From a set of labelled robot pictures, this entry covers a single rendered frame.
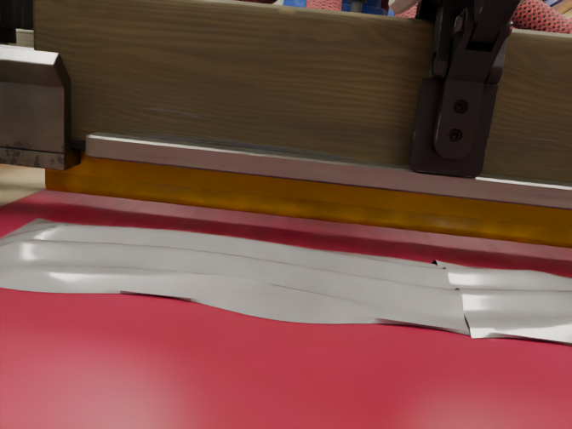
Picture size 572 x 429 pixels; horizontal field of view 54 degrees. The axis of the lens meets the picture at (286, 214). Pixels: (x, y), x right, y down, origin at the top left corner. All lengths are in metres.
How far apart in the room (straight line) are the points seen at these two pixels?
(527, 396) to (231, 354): 0.08
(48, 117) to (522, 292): 0.21
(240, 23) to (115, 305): 0.14
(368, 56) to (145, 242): 0.13
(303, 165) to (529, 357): 0.12
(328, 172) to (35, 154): 0.13
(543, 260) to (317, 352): 0.16
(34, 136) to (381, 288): 0.17
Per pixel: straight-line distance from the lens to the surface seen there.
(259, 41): 0.26
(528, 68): 0.28
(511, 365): 0.19
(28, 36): 0.55
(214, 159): 0.25
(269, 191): 0.28
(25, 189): 0.34
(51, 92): 0.28
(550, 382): 0.18
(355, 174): 0.25
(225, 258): 0.21
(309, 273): 0.21
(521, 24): 0.95
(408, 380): 0.16
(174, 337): 0.17
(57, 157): 0.28
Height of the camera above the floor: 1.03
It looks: 15 degrees down
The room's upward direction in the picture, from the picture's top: 6 degrees clockwise
